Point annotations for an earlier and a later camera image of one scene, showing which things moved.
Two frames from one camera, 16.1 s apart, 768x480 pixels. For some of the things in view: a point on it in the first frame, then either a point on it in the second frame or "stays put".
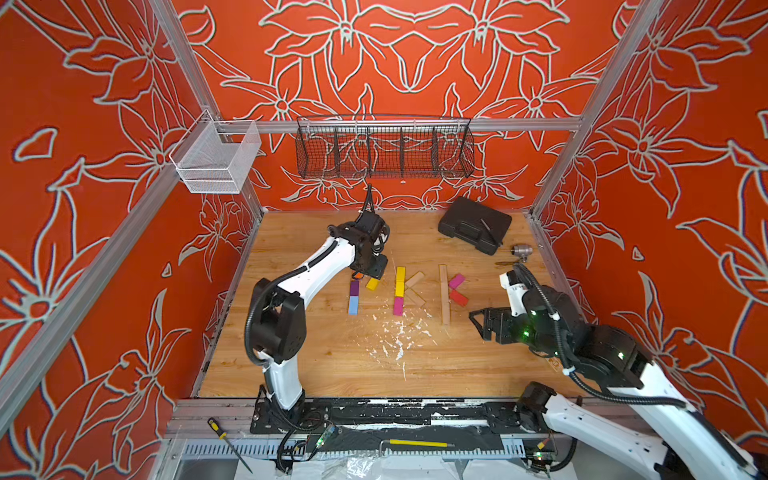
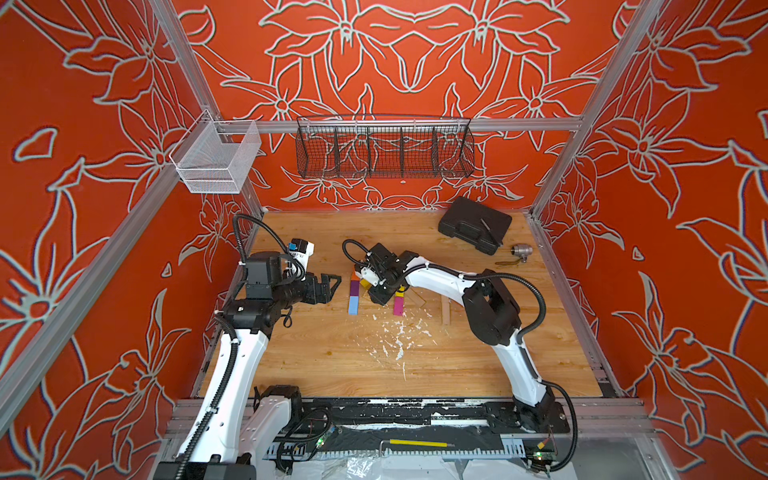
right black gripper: x=503 y=315 -> x=380 y=294
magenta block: x=398 y=306 stays put
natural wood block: x=412 y=299 stays put
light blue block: x=353 y=305 stays put
